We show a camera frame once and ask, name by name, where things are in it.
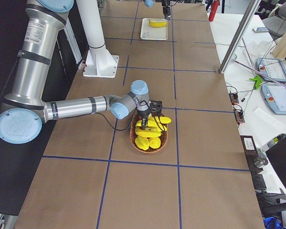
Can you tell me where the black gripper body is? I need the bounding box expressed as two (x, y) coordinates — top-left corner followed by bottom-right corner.
(162, 0), (171, 16)
(137, 108), (150, 121)

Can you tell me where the yellow banana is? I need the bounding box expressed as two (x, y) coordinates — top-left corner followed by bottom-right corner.
(149, 20), (167, 28)
(135, 127), (161, 138)
(148, 116), (172, 124)
(135, 120), (167, 132)

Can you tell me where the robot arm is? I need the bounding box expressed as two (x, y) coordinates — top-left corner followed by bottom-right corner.
(0, 0), (150, 144)
(144, 0), (171, 20)

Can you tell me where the brown wicker basket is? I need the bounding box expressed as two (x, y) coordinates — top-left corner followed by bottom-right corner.
(130, 114), (172, 154)

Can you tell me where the yellow starfruit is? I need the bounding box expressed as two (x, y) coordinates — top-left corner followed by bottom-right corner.
(135, 136), (149, 150)

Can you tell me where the yellow lemon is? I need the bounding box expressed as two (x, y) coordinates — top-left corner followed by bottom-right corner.
(148, 137), (161, 149)

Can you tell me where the white bear tray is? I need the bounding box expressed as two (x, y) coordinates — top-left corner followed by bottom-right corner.
(140, 18), (168, 41)

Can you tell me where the red fire extinguisher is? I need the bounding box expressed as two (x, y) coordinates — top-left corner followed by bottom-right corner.
(208, 0), (220, 22)

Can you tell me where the long reacher grabber tool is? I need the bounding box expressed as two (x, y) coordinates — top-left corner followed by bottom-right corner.
(232, 59), (286, 88)

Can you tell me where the teach pendant far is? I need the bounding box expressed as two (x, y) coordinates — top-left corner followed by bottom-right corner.
(256, 57), (286, 83)

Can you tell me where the teach pendant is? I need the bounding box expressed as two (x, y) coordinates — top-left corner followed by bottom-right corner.
(256, 57), (286, 83)
(261, 84), (286, 115)

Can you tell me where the teach pendant near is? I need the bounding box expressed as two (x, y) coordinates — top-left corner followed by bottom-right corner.
(261, 84), (286, 115)

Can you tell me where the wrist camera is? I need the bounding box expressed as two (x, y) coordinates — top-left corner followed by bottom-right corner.
(149, 100), (163, 116)

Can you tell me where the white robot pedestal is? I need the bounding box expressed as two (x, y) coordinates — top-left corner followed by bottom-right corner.
(76, 0), (119, 78)

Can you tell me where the aluminium frame post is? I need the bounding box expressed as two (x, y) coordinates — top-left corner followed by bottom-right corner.
(219, 0), (261, 74)

